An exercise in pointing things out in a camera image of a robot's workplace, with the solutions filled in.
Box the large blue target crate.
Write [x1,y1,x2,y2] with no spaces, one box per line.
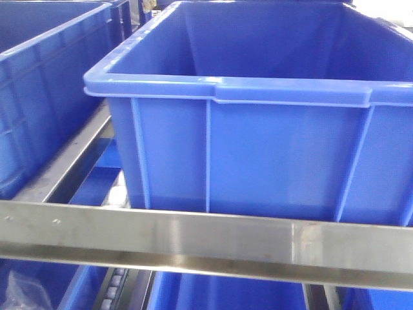
[84,1,412,227]

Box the blue crate lower shelf middle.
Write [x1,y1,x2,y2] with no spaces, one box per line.
[147,272,307,309]

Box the blue crate lower shelf left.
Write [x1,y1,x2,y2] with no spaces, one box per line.
[1,259,107,309]

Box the blue crate left neighbour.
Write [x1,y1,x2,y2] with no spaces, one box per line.
[0,0,114,200]

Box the blue crate shelf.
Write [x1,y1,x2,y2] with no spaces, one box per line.
[1,259,107,309]
[147,272,307,309]

